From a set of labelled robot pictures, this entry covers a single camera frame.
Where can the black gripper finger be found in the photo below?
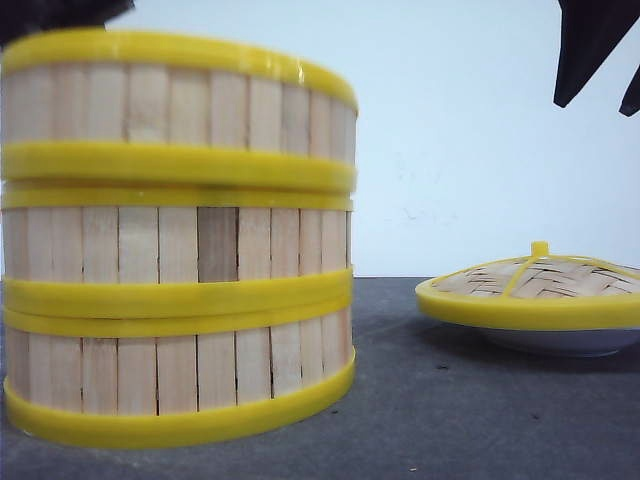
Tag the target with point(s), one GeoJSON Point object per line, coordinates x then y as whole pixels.
{"type": "Point", "coordinates": [23, 17]}
{"type": "Point", "coordinates": [590, 31]}
{"type": "Point", "coordinates": [630, 104]}

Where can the steamer basket single bun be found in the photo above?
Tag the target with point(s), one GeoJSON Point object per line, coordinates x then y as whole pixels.
{"type": "Point", "coordinates": [139, 119]}

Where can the woven bamboo steamer lid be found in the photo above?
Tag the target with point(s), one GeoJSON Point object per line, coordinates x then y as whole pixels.
{"type": "Point", "coordinates": [540, 291]}

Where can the white plate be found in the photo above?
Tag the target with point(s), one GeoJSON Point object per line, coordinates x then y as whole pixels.
{"type": "Point", "coordinates": [589, 343]}

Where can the front bamboo steamer basket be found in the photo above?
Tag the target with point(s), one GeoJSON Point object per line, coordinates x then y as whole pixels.
{"type": "Point", "coordinates": [147, 392]}

